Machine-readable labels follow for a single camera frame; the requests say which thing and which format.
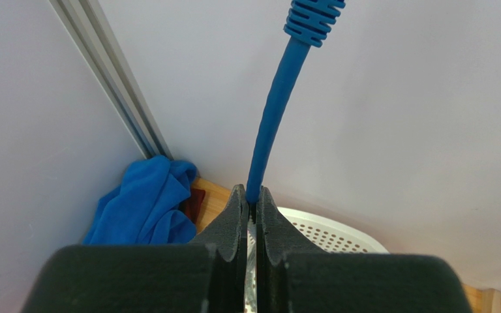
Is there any left white basket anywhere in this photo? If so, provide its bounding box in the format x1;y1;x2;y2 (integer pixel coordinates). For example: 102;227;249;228
276;206;389;254

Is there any blue cloth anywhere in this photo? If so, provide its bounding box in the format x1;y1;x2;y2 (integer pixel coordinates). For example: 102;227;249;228
82;156;197;245

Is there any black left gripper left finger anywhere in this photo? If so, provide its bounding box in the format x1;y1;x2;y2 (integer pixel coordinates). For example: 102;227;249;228
23;185;249;312

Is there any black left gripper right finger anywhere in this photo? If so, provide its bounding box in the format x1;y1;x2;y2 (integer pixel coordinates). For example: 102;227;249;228
255;188;471;312

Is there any aluminium corner profile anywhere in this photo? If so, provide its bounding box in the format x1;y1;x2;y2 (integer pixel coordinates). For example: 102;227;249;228
50;0;173;159

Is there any blue ethernet cable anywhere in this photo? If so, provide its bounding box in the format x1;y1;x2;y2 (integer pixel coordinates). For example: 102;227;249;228
246;0;346;205

